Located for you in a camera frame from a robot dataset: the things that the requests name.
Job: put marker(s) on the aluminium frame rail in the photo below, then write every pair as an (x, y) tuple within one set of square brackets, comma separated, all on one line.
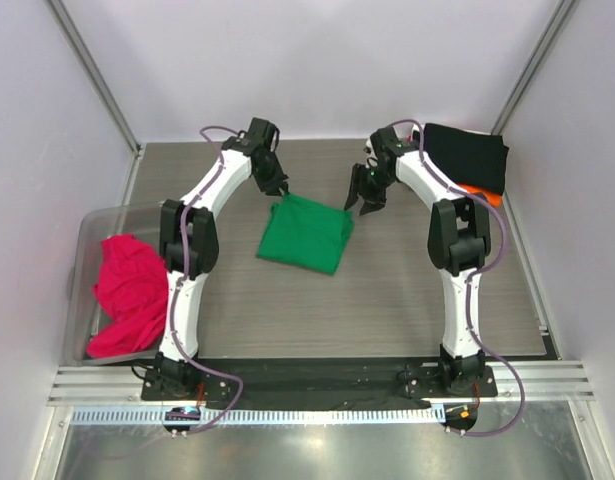
[(95, 385)]

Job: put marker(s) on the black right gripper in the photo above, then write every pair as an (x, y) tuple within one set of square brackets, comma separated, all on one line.
[(358, 182)]

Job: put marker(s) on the pink t shirt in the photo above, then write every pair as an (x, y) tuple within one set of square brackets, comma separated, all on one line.
[(132, 289)]

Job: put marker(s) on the white slotted cable duct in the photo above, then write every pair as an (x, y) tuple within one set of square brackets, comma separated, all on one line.
[(171, 416)]

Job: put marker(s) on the black folded t shirt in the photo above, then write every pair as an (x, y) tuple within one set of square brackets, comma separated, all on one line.
[(471, 159)]

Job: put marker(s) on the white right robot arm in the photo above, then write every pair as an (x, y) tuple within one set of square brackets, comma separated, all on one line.
[(458, 241)]

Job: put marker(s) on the clear plastic bin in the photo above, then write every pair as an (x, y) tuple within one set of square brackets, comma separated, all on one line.
[(86, 318)]

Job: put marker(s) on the green t shirt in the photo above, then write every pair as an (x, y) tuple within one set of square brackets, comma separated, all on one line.
[(306, 234)]

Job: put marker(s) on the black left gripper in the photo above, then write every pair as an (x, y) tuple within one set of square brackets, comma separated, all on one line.
[(271, 186)]

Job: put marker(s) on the orange folded t shirt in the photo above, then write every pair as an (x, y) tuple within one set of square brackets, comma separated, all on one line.
[(493, 198)]

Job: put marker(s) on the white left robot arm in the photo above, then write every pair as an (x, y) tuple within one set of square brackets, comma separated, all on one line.
[(197, 250)]

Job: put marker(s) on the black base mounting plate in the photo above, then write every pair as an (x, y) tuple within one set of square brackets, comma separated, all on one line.
[(316, 384)]

